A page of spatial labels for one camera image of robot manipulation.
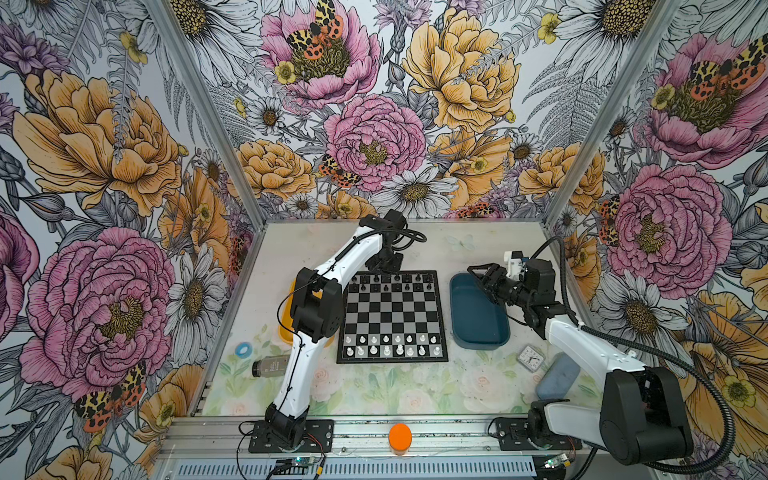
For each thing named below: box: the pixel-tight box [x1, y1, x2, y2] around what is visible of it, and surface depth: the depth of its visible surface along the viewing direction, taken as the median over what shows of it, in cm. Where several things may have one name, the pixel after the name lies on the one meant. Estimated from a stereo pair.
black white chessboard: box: [336, 270, 449, 364], surface depth 94 cm
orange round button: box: [388, 423, 413, 455], surface depth 68 cm
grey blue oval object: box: [536, 351, 581, 400], surface depth 81 cm
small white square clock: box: [516, 344, 546, 373], surface depth 87 cm
